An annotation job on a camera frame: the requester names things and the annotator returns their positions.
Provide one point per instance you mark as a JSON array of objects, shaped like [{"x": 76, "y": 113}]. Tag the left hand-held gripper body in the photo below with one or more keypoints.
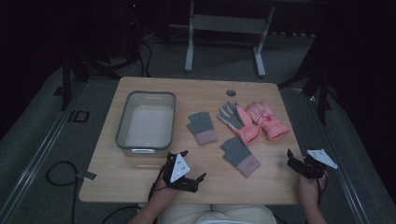
[{"x": 178, "y": 169}]

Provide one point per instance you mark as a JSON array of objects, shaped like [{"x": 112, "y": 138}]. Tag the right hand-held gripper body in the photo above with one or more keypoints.
[{"x": 320, "y": 158}]

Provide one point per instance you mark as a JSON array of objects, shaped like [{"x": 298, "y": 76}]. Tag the grey pink sock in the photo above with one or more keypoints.
[
  {"x": 238, "y": 154},
  {"x": 201, "y": 126}
]

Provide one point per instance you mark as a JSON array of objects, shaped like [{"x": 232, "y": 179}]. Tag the pink ski glove printed back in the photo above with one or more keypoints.
[{"x": 267, "y": 119}]

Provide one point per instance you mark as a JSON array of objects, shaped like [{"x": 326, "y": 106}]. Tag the clear plastic bin grey rim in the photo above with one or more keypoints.
[{"x": 146, "y": 124}]

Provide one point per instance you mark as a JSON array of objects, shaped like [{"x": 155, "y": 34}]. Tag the pink ski glove grey palm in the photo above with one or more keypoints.
[{"x": 241, "y": 123}]

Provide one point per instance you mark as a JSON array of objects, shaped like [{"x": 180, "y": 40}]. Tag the person's left hand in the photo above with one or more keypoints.
[{"x": 163, "y": 191}]

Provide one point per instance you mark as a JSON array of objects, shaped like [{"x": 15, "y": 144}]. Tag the person's right hand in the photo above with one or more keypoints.
[{"x": 308, "y": 188}]

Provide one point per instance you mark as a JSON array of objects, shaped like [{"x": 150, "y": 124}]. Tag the person's beige trousers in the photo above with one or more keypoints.
[{"x": 214, "y": 214}]

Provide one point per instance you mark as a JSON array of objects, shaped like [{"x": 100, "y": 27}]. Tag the black stand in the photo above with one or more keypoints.
[
  {"x": 81, "y": 68},
  {"x": 317, "y": 81}
]

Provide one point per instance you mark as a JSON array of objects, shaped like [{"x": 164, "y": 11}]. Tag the metal floor rail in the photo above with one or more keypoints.
[
  {"x": 339, "y": 161},
  {"x": 40, "y": 152}
]

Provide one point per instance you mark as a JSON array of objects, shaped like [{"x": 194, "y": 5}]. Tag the white metal desk frame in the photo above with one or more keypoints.
[{"x": 227, "y": 25}]

